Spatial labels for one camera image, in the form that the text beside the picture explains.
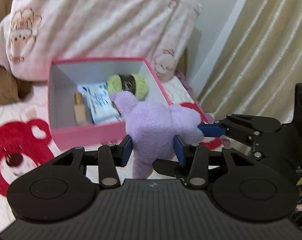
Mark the pink cardboard box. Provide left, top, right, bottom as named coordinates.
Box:
left=48, top=57, right=208, bottom=151

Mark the red bear printed blanket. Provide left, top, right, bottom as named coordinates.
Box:
left=0, top=71, right=231, bottom=207

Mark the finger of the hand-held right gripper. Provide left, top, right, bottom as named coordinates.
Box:
left=198, top=114, right=282, bottom=159
left=152, top=159, right=191, bottom=178

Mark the brown pillow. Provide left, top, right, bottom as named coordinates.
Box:
left=0, top=62, right=33, bottom=107

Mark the green yarn ball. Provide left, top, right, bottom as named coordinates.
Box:
left=106, top=74, right=150, bottom=98

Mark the pink printed pillow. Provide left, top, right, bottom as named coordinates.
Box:
left=0, top=0, right=201, bottom=83

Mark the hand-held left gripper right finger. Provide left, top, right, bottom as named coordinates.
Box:
left=173, top=135, right=260, bottom=188

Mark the purple plush toy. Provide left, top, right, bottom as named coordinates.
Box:
left=110, top=91, right=205, bottom=179

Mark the beige curtain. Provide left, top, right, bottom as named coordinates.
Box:
left=196, top=0, right=302, bottom=125

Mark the gold capped foundation bottle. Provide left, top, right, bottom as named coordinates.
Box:
left=74, top=92, right=87, bottom=125

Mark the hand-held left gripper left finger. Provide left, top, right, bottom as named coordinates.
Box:
left=51, top=135, right=134, bottom=187

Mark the blue white tissue pack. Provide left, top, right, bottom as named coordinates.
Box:
left=77, top=84, right=119, bottom=117

